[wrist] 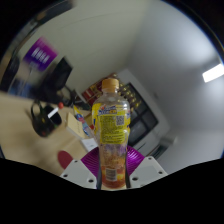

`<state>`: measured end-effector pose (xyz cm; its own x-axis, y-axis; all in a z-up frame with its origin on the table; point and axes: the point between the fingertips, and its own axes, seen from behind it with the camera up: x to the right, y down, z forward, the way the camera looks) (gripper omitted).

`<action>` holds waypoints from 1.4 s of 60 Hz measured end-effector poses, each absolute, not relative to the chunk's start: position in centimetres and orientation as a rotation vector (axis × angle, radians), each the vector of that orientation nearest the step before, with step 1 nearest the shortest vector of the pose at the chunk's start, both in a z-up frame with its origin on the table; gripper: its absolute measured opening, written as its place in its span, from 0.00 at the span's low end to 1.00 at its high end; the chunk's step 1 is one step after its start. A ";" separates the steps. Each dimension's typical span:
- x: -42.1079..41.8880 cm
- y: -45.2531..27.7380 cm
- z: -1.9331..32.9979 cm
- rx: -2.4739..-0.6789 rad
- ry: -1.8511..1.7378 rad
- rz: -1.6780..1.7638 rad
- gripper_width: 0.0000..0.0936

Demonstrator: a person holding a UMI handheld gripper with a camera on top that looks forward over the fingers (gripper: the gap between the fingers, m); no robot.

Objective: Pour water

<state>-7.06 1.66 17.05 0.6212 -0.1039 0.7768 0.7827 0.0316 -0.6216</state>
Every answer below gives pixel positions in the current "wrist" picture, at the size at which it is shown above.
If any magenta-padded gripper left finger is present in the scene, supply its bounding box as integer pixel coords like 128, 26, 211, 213
59, 146, 101, 189

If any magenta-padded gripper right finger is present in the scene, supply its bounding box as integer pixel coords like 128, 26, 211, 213
125, 145, 169, 189

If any clear bottle with yellow label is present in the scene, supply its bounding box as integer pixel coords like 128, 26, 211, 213
91, 77, 132, 190

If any flat round red coaster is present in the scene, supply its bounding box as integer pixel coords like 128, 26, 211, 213
57, 150, 75, 170

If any white book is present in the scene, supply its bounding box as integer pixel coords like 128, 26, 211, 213
80, 137, 98, 153

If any beige cardboard piece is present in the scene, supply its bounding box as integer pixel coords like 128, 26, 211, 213
65, 112, 86, 139

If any black framed glass door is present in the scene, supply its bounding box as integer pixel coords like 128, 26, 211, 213
116, 69, 171, 158

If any blue printed book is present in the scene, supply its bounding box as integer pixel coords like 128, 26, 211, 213
73, 105, 93, 136

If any black dotted mug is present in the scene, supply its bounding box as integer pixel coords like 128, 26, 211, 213
30, 101, 63, 138

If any white stirrer with red ball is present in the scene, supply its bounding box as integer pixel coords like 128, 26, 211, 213
47, 102, 65, 119

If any black office chair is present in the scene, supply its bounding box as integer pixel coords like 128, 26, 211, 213
43, 57, 81, 104

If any ceiling strip light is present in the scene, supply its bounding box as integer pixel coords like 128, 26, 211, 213
202, 63, 224, 83

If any purple sign board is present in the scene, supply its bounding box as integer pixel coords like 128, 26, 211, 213
23, 37, 58, 71

